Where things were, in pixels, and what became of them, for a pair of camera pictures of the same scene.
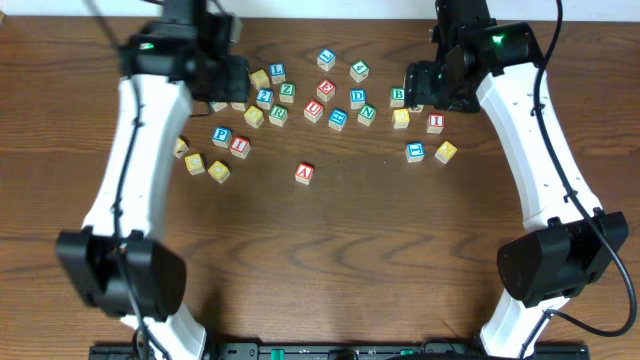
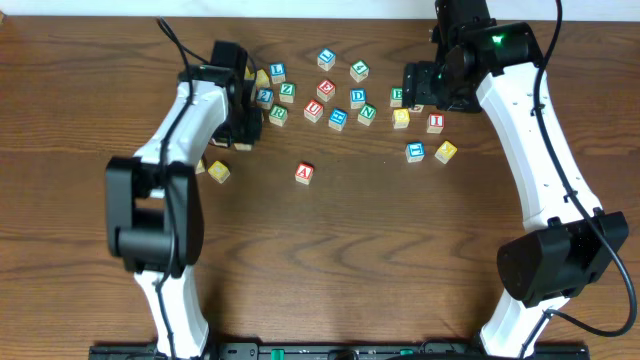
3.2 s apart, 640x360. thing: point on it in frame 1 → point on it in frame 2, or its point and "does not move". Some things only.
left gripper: x=236 y=87 → x=254 y=134
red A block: x=304 y=172 does not move
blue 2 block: x=264 y=98 does not move
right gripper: x=419 y=84 does not move
